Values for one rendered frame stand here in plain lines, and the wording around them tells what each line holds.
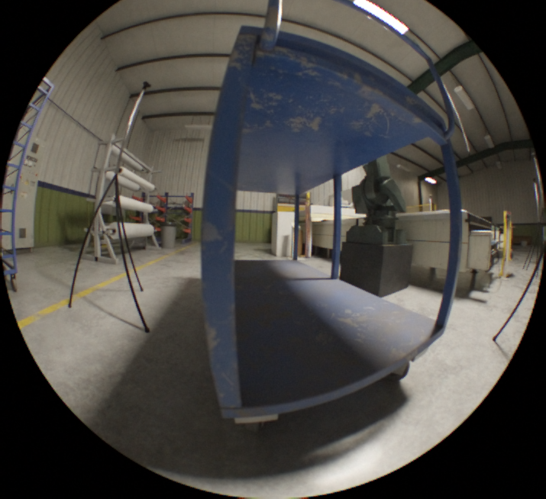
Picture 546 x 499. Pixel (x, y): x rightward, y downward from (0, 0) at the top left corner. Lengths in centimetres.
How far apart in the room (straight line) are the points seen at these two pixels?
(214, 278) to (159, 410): 63
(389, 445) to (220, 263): 71
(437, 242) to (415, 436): 183
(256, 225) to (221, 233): 775
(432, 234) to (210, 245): 215
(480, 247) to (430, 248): 62
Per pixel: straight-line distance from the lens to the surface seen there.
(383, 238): 175
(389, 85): 56
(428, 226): 224
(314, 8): 570
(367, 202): 199
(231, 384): 32
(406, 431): 77
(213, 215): 21
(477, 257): 206
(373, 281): 181
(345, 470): 66
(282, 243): 417
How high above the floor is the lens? 61
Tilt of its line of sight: 1 degrees up
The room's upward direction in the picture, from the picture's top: 2 degrees clockwise
